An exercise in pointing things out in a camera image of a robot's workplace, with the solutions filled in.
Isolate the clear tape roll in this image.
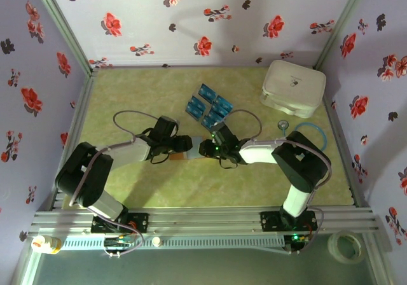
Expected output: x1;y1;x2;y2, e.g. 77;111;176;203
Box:
327;230;366;265

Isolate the perforated grey cable tray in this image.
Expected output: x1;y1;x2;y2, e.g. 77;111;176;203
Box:
62;235;286;251

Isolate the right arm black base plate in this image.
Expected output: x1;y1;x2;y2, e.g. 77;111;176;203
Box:
259;211;319;232

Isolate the white bottle yellow cap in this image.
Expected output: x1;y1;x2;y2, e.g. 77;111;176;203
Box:
31;235;63;256

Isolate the aluminium mounting rail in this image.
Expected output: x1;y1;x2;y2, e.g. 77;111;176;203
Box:
27;205;381;237

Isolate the white zip pouch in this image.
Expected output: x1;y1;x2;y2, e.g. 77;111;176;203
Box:
259;59;328;120

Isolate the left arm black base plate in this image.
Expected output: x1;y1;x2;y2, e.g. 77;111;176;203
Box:
91;212;149;234

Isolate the aluminium side rail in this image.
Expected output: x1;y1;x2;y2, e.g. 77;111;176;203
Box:
322;94;373;208
52;70;98;209

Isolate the aluminium corner post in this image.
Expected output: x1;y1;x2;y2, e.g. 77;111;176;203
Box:
313;0;371;71
30;0;96;76

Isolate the aluminium frame leg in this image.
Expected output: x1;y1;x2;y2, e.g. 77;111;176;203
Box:
362;233;394;285
9;249;42;285

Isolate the blue tube stethoscope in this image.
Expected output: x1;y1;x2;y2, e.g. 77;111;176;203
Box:
277;119;328;154

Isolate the tan leather card holder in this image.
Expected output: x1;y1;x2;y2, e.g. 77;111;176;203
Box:
169;135;211;162

